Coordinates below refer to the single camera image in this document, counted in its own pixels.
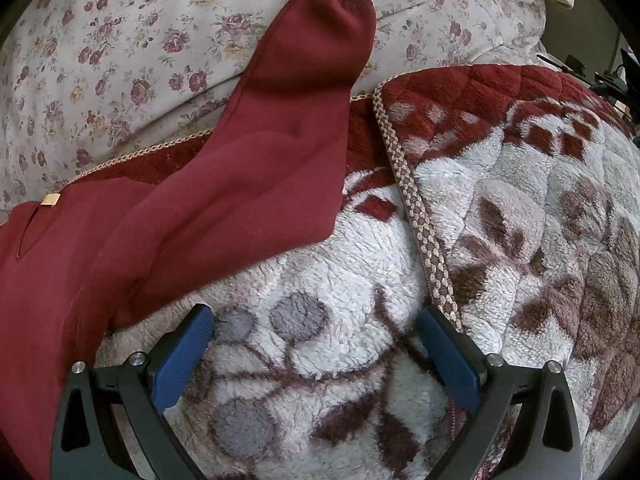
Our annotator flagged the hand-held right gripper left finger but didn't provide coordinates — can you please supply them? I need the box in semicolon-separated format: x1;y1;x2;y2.
50;304;216;480

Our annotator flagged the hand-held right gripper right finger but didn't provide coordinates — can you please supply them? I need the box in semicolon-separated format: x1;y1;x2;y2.
417;305;583;480

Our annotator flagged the dark red shirt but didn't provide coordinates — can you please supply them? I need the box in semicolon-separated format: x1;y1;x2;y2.
0;0;377;480

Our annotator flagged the red and white fleece blanket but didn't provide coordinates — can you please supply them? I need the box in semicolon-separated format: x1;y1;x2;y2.
65;62;640;480

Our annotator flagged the black equipment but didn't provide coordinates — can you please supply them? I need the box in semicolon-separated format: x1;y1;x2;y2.
542;47;640;111

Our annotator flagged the white floral bed sheet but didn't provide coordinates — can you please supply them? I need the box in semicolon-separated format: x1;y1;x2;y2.
0;0;548;221

